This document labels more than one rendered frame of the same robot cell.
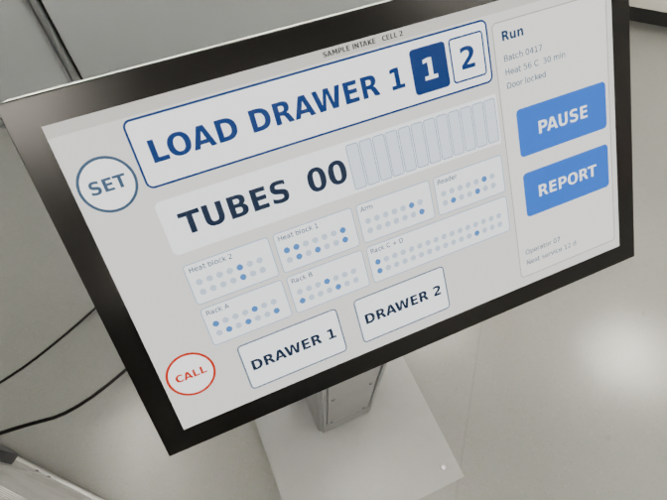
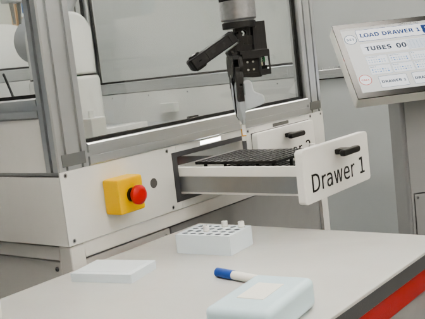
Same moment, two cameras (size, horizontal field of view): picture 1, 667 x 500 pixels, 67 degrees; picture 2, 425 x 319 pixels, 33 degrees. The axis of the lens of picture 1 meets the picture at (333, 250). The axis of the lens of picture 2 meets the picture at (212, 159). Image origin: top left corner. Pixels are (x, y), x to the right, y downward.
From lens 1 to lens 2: 2.24 m
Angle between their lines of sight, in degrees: 55
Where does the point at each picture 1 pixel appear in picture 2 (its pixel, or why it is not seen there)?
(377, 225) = (416, 56)
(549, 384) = not seen: outside the picture
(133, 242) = (354, 50)
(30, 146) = (336, 32)
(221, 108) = (375, 30)
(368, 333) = (417, 81)
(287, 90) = (390, 28)
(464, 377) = not seen: outside the picture
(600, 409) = not seen: outside the picture
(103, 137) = (350, 32)
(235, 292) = (377, 64)
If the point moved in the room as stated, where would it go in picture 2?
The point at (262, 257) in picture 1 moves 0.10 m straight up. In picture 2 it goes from (384, 58) to (382, 26)
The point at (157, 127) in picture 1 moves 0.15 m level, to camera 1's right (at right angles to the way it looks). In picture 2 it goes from (361, 31) to (408, 26)
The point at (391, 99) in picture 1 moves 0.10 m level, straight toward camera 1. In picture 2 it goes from (417, 32) to (411, 33)
